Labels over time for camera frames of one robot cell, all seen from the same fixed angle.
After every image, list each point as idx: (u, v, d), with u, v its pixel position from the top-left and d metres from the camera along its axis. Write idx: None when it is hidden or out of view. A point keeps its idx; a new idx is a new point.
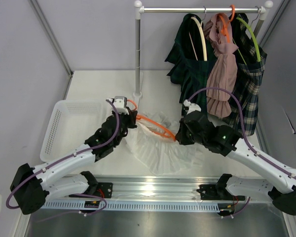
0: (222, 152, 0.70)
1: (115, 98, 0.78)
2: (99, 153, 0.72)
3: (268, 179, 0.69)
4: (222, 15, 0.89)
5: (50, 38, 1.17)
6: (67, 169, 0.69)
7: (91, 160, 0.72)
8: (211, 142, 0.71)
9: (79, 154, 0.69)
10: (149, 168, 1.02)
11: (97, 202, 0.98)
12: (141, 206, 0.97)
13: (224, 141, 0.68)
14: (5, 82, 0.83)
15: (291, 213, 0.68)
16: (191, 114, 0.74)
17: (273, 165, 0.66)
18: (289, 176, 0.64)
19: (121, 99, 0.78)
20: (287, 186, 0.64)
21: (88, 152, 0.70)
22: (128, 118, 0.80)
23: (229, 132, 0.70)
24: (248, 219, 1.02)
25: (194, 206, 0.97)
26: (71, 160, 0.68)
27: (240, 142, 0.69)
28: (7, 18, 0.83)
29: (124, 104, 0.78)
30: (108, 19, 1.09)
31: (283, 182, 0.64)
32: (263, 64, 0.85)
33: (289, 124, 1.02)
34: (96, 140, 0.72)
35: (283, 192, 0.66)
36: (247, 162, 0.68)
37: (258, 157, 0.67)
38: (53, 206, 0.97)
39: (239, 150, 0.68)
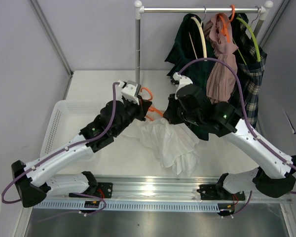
0: (219, 133, 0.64)
1: (128, 83, 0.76)
2: (97, 143, 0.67)
3: (259, 163, 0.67)
4: (222, 15, 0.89)
5: (50, 38, 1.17)
6: (58, 165, 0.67)
7: (89, 152, 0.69)
8: (208, 121, 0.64)
9: (71, 148, 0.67)
10: (149, 168, 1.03)
11: (97, 202, 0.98)
12: (141, 206, 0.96)
13: (224, 120, 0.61)
14: (5, 83, 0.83)
15: (274, 195, 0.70)
16: (187, 88, 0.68)
17: (271, 150, 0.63)
18: (283, 163, 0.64)
19: (133, 86, 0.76)
20: (279, 173, 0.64)
21: (82, 145, 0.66)
22: (135, 109, 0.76)
23: (229, 109, 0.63)
24: (248, 219, 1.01)
25: (194, 206, 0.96)
26: (62, 155, 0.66)
27: (241, 123, 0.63)
28: (7, 19, 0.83)
29: (135, 93, 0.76)
30: (108, 19, 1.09)
31: (277, 168, 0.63)
32: (263, 64, 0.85)
33: (289, 124, 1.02)
34: (93, 129, 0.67)
35: (273, 177, 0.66)
36: (245, 145, 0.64)
37: (257, 141, 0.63)
38: (53, 206, 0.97)
39: (239, 133, 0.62)
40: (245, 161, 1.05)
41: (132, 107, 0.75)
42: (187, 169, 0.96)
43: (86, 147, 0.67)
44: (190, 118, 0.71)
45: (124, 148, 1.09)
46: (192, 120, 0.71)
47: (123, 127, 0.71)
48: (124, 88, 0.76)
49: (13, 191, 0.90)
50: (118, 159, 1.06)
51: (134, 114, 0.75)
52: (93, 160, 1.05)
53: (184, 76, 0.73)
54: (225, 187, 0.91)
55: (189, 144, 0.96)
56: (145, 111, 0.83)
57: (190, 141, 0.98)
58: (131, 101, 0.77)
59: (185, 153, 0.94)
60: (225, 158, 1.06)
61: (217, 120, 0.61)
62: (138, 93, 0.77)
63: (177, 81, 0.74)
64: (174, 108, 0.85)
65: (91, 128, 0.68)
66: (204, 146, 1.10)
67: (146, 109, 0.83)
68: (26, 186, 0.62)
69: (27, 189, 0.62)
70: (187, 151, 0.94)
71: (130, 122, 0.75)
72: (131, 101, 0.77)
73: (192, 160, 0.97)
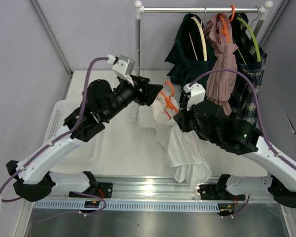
0: (239, 151, 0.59)
1: (119, 58, 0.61)
2: (84, 132, 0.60)
3: (278, 177, 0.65)
4: (222, 15, 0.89)
5: (51, 38, 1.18)
6: (47, 162, 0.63)
7: (79, 142, 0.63)
8: (228, 140, 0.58)
9: (56, 142, 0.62)
10: (149, 168, 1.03)
11: (97, 202, 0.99)
12: (141, 206, 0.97)
13: (244, 140, 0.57)
14: (5, 83, 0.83)
15: (292, 206, 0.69)
16: (206, 106, 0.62)
17: (291, 166, 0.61)
18: None
19: (124, 62, 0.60)
20: None
21: (67, 138, 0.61)
22: (131, 91, 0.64)
23: (248, 127, 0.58)
24: (248, 219, 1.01)
25: (193, 206, 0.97)
26: (49, 151, 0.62)
27: (262, 140, 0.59)
28: (7, 19, 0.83)
29: (127, 70, 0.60)
30: (108, 19, 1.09)
31: None
32: (263, 64, 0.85)
33: (290, 124, 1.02)
34: (77, 117, 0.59)
35: (292, 190, 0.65)
36: (266, 163, 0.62)
37: (277, 158, 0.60)
38: (53, 206, 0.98)
39: (260, 152, 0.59)
40: (244, 162, 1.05)
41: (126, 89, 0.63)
42: (190, 180, 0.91)
43: (71, 140, 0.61)
44: (204, 135, 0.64)
45: (124, 148, 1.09)
46: (206, 137, 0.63)
47: (115, 111, 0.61)
48: (114, 63, 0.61)
49: (13, 190, 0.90)
50: (118, 159, 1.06)
51: (129, 97, 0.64)
52: (93, 160, 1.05)
53: (196, 84, 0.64)
54: (227, 188, 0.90)
55: (199, 155, 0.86)
56: (147, 96, 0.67)
57: (202, 152, 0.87)
58: (123, 80, 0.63)
59: (192, 163, 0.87)
60: (225, 159, 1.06)
61: (239, 140, 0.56)
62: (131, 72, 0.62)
63: (187, 93, 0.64)
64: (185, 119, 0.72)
65: (75, 116, 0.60)
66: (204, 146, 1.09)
67: (149, 94, 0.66)
68: (21, 186, 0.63)
69: (23, 187, 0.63)
70: (195, 162, 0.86)
71: (125, 105, 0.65)
72: (126, 81, 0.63)
73: (200, 173, 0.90)
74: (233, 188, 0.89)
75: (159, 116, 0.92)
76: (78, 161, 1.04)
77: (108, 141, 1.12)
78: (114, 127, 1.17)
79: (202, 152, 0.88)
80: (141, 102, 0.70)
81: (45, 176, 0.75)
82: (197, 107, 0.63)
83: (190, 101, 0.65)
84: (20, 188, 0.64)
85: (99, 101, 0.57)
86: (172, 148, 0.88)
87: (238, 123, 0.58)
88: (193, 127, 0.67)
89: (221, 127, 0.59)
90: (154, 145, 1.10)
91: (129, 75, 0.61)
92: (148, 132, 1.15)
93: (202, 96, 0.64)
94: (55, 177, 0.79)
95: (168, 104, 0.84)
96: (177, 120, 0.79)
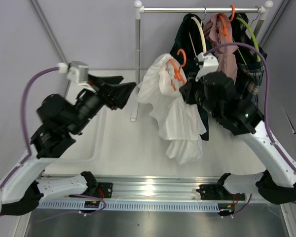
0: (236, 131, 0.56)
1: (70, 64, 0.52)
2: (50, 149, 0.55)
3: (268, 168, 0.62)
4: (222, 15, 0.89)
5: (50, 38, 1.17)
6: (19, 183, 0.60)
7: (49, 161, 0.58)
8: (228, 116, 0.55)
9: (24, 163, 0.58)
10: (149, 168, 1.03)
11: (97, 202, 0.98)
12: (141, 206, 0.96)
13: (244, 119, 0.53)
14: (5, 83, 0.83)
15: (275, 201, 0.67)
16: (218, 75, 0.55)
17: (285, 159, 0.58)
18: (295, 173, 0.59)
19: (73, 71, 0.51)
20: (288, 182, 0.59)
21: (34, 159, 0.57)
22: (96, 98, 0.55)
23: (252, 107, 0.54)
24: (248, 219, 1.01)
25: (193, 206, 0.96)
26: (18, 173, 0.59)
27: (262, 125, 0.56)
28: (7, 19, 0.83)
29: (80, 78, 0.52)
30: (108, 19, 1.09)
31: (287, 178, 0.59)
32: (263, 64, 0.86)
33: (290, 125, 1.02)
34: (41, 135, 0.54)
35: (278, 183, 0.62)
36: (260, 149, 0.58)
37: (273, 147, 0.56)
38: (53, 206, 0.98)
39: (257, 135, 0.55)
40: (244, 161, 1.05)
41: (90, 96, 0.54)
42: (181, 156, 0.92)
43: (38, 160, 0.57)
44: (206, 107, 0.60)
45: (124, 148, 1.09)
46: (207, 109, 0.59)
47: (82, 123, 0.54)
48: (67, 71, 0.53)
49: None
50: (117, 159, 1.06)
51: (96, 105, 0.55)
52: (93, 160, 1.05)
53: (210, 56, 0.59)
54: (226, 188, 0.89)
55: (194, 131, 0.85)
56: (117, 103, 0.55)
57: (200, 130, 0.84)
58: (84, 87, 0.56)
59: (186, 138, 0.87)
60: (225, 159, 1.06)
61: (238, 117, 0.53)
62: (87, 77, 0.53)
63: (200, 62, 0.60)
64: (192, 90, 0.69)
65: (40, 133, 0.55)
66: (204, 146, 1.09)
67: (119, 100, 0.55)
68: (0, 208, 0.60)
69: (4, 208, 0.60)
70: (190, 138, 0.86)
71: (92, 115, 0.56)
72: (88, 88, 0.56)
73: (193, 150, 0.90)
74: (232, 189, 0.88)
75: (166, 86, 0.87)
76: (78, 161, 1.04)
77: (108, 140, 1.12)
78: (114, 127, 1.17)
79: (201, 129, 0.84)
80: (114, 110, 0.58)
81: (30, 189, 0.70)
82: (208, 75, 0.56)
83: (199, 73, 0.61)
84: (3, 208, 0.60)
85: (55, 119, 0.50)
86: (169, 121, 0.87)
87: (245, 102, 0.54)
88: (197, 99, 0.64)
89: (226, 101, 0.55)
90: (154, 145, 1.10)
91: (86, 82, 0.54)
92: (148, 132, 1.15)
93: (212, 69, 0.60)
94: (43, 187, 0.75)
95: (176, 75, 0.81)
96: (182, 92, 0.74)
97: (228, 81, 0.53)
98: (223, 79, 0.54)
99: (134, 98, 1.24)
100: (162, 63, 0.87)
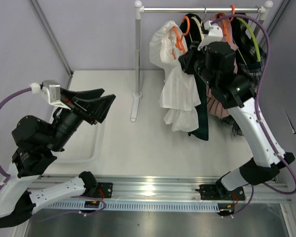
0: (226, 103, 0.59)
1: (43, 83, 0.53)
2: (29, 168, 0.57)
3: (250, 145, 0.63)
4: (222, 15, 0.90)
5: (50, 38, 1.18)
6: (5, 200, 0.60)
7: (31, 178, 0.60)
8: (221, 87, 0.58)
9: (8, 181, 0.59)
10: (149, 169, 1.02)
11: (97, 202, 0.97)
12: (141, 206, 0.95)
13: (236, 93, 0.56)
14: (5, 82, 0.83)
15: (253, 181, 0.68)
16: (221, 46, 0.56)
17: (268, 138, 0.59)
18: (275, 153, 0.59)
19: (45, 91, 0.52)
20: (266, 161, 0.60)
21: (15, 177, 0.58)
22: (73, 114, 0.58)
23: (245, 84, 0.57)
24: (248, 218, 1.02)
25: (193, 206, 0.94)
26: (3, 191, 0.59)
27: (251, 101, 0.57)
28: (8, 18, 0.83)
29: (50, 97, 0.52)
30: (108, 19, 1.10)
31: (266, 157, 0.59)
32: (263, 64, 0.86)
33: (289, 124, 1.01)
34: (21, 154, 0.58)
35: (258, 162, 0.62)
36: (245, 125, 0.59)
37: (258, 124, 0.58)
38: (53, 206, 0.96)
39: (244, 109, 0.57)
40: (244, 158, 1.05)
41: (68, 113, 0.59)
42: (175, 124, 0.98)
43: (20, 179, 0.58)
44: (203, 77, 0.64)
45: (124, 148, 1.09)
46: (204, 78, 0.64)
47: (60, 141, 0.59)
48: (41, 90, 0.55)
49: None
50: (118, 159, 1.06)
51: (74, 122, 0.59)
52: (94, 160, 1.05)
53: (216, 26, 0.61)
54: (224, 185, 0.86)
55: (187, 102, 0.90)
56: (95, 116, 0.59)
57: (194, 101, 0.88)
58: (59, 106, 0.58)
59: (180, 107, 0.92)
60: (225, 158, 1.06)
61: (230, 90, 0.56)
62: (58, 95, 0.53)
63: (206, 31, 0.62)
64: (193, 58, 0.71)
65: (20, 153, 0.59)
66: (204, 146, 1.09)
67: (96, 115, 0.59)
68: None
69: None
70: (183, 107, 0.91)
71: (71, 130, 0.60)
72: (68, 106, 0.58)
73: (186, 121, 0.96)
74: (229, 185, 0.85)
75: (167, 55, 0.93)
76: (78, 161, 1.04)
77: (108, 140, 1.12)
78: (115, 127, 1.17)
79: (195, 100, 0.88)
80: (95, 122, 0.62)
81: (21, 200, 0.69)
82: (212, 44, 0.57)
83: (203, 41, 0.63)
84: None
85: (30, 141, 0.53)
86: (166, 89, 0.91)
87: (240, 79, 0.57)
88: (197, 68, 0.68)
89: (222, 73, 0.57)
90: (154, 145, 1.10)
91: (60, 101, 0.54)
92: (148, 132, 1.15)
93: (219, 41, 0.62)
94: (35, 196, 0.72)
95: (178, 44, 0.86)
96: (181, 60, 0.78)
97: (230, 54, 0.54)
98: (225, 51, 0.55)
99: (134, 98, 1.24)
100: (166, 31, 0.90)
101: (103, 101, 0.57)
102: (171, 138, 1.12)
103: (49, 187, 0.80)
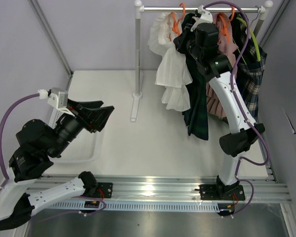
0: (206, 76, 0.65)
1: (52, 90, 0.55)
2: (26, 173, 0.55)
3: (226, 116, 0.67)
4: (222, 15, 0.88)
5: (50, 38, 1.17)
6: (3, 204, 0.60)
7: (27, 183, 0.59)
8: (203, 61, 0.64)
9: (5, 186, 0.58)
10: (149, 169, 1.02)
11: (97, 202, 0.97)
12: (140, 206, 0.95)
13: (214, 66, 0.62)
14: (5, 83, 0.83)
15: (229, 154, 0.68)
16: (209, 25, 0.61)
17: (240, 106, 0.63)
18: (245, 120, 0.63)
19: (54, 97, 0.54)
20: (237, 127, 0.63)
21: (13, 182, 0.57)
22: (75, 122, 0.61)
23: (224, 61, 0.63)
24: (247, 218, 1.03)
25: (194, 206, 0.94)
26: (0, 196, 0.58)
27: (228, 74, 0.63)
28: (7, 19, 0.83)
29: (59, 103, 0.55)
30: (108, 19, 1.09)
31: (237, 123, 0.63)
32: (263, 64, 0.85)
33: (289, 125, 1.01)
34: (18, 158, 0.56)
35: (231, 130, 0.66)
36: (221, 94, 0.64)
37: (231, 94, 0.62)
38: (53, 206, 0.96)
39: (220, 80, 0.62)
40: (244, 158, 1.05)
41: (71, 120, 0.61)
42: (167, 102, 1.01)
43: (17, 183, 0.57)
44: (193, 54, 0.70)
45: (124, 148, 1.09)
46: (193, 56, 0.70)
47: (60, 146, 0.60)
48: (48, 97, 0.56)
49: None
50: (118, 160, 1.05)
51: (75, 128, 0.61)
52: (94, 160, 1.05)
53: (208, 12, 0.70)
54: (223, 181, 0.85)
55: (178, 80, 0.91)
56: (95, 124, 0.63)
57: (185, 79, 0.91)
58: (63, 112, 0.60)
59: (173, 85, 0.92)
60: None
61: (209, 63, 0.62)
62: (65, 102, 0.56)
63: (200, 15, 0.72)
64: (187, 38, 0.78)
65: (17, 157, 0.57)
66: (204, 146, 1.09)
67: (96, 123, 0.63)
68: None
69: None
70: (176, 86, 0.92)
71: (73, 137, 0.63)
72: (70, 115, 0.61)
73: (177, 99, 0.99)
74: (226, 180, 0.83)
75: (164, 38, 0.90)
76: (78, 161, 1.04)
77: (108, 140, 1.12)
78: (115, 127, 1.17)
79: (186, 78, 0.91)
80: (94, 130, 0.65)
81: (19, 203, 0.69)
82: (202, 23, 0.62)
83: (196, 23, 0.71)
84: None
85: (33, 143, 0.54)
86: (161, 68, 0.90)
87: (222, 56, 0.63)
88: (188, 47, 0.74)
89: (206, 50, 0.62)
90: (154, 145, 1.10)
91: (65, 107, 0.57)
92: (148, 132, 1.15)
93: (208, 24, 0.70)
94: (34, 198, 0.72)
95: (174, 28, 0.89)
96: (177, 43, 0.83)
97: (214, 32, 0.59)
98: (210, 29, 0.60)
99: (134, 98, 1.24)
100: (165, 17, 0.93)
101: (104, 109, 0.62)
102: (171, 138, 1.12)
103: (48, 189, 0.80)
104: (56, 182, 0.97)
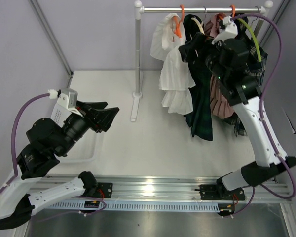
0: (231, 99, 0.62)
1: (62, 91, 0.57)
2: (33, 170, 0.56)
3: (253, 146, 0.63)
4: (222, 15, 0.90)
5: (50, 38, 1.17)
6: (7, 203, 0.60)
7: (33, 181, 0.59)
8: (229, 84, 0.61)
9: (11, 183, 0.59)
10: (149, 169, 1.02)
11: (97, 202, 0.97)
12: (141, 206, 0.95)
13: (240, 90, 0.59)
14: (5, 83, 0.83)
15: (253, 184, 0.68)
16: (238, 45, 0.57)
17: (270, 138, 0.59)
18: (276, 154, 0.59)
19: (64, 97, 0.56)
20: (266, 161, 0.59)
21: (18, 179, 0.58)
22: (82, 121, 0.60)
23: (252, 84, 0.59)
24: (247, 218, 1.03)
25: (193, 206, 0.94)
26: (5, 194, 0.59)
27: (255, 100, 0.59)
28: (8, 19, 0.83)
29: (69, 103, 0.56)
30: (108, 19, 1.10)
31: (266, 156, 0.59)
32: (264, 64, 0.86)
33: (289, 125, 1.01)
34: (25, 156, 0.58)
35: (259, 164, 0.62)
36: (248, 123, 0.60)
37: (260, 123, 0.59)
38: (54, 206, 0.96)
39: (248, 107, 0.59)
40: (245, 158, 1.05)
41: (78, 119, 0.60)
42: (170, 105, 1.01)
43: (23, 180, 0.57)
44: (214, 72, 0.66)
45: (124, 148, 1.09)
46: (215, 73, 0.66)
47: (68, 145, 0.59)
48: (58, 97, 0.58)
49: None
50: (118, 159, 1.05)
51: (82, 128, 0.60)
52: (94, 159, 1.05)
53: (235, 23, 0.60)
54: (225, 185, 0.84)
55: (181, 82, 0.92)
56: (104, 125, 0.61)
57: (187, 82, 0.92)
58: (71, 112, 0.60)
59: (176, 88, 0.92)
60: (225, 158, 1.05)
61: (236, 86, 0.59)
62: (75, 103, 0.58)
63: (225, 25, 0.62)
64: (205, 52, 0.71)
65: (24, 154, 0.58)
66: (204, 146, 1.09)
67: (102, 122, 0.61)
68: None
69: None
70: (179, 88, 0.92)
71: (79, 137, 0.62)
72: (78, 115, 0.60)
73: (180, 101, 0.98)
74: (229, 185, 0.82)
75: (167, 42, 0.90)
76: (78, 161, 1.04)
77: (108, 140, 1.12)
78: (115, 127, 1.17)
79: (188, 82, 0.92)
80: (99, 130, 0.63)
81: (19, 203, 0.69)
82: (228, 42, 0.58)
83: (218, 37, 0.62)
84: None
85: (43, 141, 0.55)
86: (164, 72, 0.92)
87: (248, 78, 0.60)
88: (207, 63, 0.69)
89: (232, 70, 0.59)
90: (153, 145, 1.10)
91: (74, 107, 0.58)
92: (148, 132, 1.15)
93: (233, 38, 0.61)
94: (34, 198, 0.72)
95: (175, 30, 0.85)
96: (182, 52, 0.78)
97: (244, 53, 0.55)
98: (239, 49, 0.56)
99: (134, 98, 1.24)
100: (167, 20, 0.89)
101: (111, 110, 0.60)
102: (171, 138, 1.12)
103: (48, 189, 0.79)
104: (56, 182, 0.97)
